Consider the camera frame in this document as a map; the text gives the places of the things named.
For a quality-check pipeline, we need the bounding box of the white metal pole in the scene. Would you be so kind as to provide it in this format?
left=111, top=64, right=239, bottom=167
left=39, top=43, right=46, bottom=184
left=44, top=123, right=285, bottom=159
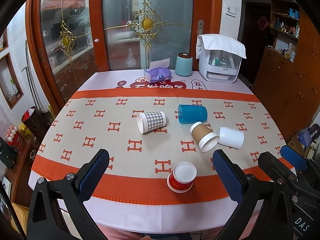
left=21, top=40, right=43, bottom=111

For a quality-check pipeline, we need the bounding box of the dark door with red sign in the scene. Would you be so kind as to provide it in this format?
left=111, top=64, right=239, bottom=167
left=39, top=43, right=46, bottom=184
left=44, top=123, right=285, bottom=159
left=243, top=2, right=272, bottom=85

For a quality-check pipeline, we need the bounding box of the white cup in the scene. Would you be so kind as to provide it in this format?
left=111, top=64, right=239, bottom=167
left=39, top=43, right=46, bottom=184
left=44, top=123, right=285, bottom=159
left=216, top=127, right=244, bottom=149

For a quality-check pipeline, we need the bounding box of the blue printed box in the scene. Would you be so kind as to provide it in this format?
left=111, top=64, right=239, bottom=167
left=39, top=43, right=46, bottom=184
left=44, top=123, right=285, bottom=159
left=297, top=124, right=320, bottom=151

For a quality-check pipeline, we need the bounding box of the white printed tablecloth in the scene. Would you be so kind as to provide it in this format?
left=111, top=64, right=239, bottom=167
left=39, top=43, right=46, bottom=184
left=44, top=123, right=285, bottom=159
left=28, top=70, right=253, bottom=233

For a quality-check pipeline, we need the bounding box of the blue plastic cup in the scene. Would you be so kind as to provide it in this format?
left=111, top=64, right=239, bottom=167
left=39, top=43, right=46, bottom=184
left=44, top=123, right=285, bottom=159
left=178, top=104, right=208, bottom=125

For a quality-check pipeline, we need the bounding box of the black woven basket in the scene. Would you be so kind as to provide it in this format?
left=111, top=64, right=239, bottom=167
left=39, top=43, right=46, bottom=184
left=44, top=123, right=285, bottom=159
left=21, top=107, right=55, bottom=143

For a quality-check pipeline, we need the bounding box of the wooden shelf cabinet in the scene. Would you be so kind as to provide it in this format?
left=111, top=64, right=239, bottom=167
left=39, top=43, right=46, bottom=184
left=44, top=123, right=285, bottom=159
left=252, top=0, right=320, bottom=144

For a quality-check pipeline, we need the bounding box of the red box of white balls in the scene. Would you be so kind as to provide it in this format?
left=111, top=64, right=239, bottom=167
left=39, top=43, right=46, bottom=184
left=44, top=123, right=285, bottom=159
left=5, top=125, right=27, bottom=153

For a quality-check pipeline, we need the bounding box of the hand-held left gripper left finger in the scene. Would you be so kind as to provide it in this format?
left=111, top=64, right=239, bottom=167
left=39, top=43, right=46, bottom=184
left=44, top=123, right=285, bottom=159
left=26, top=149, right=110, bottom=240

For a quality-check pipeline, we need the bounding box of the white plastic bag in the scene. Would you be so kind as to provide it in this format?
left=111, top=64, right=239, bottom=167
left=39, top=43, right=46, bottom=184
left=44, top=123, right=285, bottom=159
left=125, top=48, right=137, bottom=67

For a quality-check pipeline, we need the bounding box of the white countertop appliance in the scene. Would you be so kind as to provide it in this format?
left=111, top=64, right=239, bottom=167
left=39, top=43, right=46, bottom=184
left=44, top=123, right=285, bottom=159
left=196, top=34, right=247, bottom=83

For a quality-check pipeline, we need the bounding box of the white cloth cover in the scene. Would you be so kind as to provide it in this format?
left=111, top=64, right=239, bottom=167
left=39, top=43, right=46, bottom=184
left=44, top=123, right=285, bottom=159
left=196, top=34, right=247, bottom=60

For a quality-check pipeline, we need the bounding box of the glass door with gold ornament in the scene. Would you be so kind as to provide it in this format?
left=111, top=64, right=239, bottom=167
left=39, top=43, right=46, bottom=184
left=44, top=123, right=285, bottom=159
left=89, top=0, right=223, bottom=73
left=27, top=0, right=102, bottom=108

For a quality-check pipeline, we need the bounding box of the grey checkered paper cup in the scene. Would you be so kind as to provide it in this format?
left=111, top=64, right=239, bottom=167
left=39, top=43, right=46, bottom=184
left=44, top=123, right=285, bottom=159
left=136, top=111, right=167, bottom=134

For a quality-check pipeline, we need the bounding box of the black box device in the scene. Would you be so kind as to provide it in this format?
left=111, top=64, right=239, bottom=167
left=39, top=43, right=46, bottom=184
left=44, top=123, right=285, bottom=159
left=0, top=137, right=17, bottom=170

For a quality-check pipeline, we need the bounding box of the red paper cup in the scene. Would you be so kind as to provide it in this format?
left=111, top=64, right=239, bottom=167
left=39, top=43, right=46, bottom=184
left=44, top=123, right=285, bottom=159
left=167, top=161, right=197, bottom=193

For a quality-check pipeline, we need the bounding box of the teal canister with brown lid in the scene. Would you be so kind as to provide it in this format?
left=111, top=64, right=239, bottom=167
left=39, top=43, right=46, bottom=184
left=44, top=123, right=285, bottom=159
left=175, top=53, right=193, bottom=76

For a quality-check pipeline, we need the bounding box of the pink cloth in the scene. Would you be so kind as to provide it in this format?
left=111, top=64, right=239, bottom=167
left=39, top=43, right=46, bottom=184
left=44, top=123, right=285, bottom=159
left=97, top=224, right=226, bottom=240

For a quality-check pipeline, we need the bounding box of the wooden wall frame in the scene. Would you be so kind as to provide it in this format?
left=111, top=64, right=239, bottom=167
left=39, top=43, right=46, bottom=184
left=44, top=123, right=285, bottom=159
left=0, top=52, right=24, bottom=110

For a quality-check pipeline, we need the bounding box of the white wall switch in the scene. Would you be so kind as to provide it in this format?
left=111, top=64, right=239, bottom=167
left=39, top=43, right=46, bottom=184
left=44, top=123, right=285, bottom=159
left=225, top=4, right=237, bottom=18

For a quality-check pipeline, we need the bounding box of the brown paper cup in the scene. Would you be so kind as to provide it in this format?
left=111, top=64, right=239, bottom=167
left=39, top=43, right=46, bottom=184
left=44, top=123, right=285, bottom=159
left=189, top=121, right=220, bottom=153

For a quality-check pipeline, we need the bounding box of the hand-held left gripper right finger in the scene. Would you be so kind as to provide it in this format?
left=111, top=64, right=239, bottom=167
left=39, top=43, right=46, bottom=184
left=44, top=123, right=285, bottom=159
left=212, top=149, right=294, bottom=240

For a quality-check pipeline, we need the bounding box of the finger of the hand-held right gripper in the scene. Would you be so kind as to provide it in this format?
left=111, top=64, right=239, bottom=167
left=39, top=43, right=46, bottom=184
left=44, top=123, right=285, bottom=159
left=258, top=151, right=298, bottom=181
left=280, top=145, right=320, bottom=180

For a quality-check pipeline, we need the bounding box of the purple tissue pack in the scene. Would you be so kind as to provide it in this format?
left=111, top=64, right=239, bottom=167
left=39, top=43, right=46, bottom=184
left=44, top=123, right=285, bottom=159
left=144, top=58, right=172, bottom=84

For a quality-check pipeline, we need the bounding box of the orange patterned table blanket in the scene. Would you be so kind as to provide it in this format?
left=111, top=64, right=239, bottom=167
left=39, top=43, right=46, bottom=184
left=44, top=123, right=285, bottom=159
left=31, top=89, right=298, bottom=198

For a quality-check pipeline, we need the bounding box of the yellow seat cushion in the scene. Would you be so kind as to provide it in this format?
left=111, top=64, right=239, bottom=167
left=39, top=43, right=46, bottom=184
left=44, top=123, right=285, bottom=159
left=11, top=202, right=33, bottom=240

